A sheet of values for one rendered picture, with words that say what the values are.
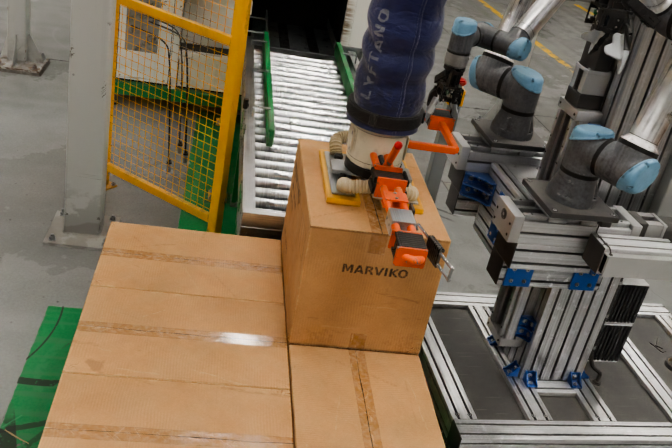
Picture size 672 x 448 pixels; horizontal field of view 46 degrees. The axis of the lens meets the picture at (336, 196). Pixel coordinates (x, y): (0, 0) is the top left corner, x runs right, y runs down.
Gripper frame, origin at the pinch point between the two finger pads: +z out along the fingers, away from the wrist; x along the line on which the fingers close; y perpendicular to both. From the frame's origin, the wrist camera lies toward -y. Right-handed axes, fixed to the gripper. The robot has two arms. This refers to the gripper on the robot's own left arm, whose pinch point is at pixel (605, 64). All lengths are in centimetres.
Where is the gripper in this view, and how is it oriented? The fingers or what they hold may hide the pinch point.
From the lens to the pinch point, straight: 203.6
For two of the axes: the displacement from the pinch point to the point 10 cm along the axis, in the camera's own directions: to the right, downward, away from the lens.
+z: -1.8, 8.8, 4.4
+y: -9.7, -0.8, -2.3
